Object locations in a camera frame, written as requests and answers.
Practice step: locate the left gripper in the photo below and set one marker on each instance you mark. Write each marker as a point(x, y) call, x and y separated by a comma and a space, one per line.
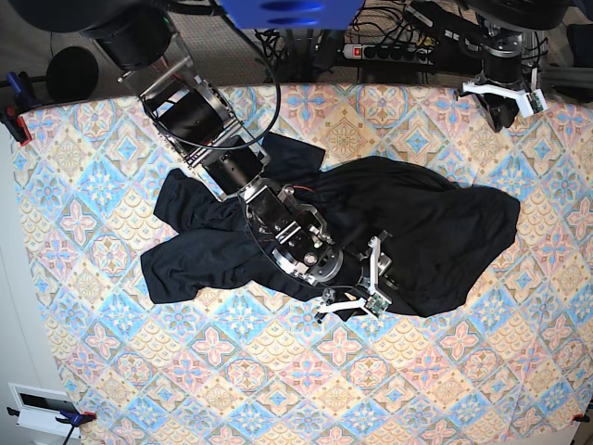
point(503, 102)

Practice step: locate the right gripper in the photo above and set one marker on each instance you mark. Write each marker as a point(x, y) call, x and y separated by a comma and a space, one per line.
point(365, 294)

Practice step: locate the black t-shirt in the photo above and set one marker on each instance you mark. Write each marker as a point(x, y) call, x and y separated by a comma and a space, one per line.
point(440, 236)

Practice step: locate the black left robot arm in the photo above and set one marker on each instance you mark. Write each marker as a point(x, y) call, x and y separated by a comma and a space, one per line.
point(510, 46)

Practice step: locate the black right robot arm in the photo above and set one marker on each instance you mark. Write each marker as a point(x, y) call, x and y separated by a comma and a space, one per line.
point(140, 39)

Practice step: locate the white power strip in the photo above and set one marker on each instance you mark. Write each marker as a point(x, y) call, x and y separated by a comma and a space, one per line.
point(404, 53)

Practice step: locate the patterned colourful tablecloth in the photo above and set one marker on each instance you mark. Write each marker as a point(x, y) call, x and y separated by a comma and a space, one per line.
point(251, 366)

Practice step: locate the red table clamp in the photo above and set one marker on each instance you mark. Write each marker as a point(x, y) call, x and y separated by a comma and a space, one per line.
point(9, 116)

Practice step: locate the white wall outlet box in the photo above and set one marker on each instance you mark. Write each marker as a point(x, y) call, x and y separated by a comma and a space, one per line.
point(38, 409)

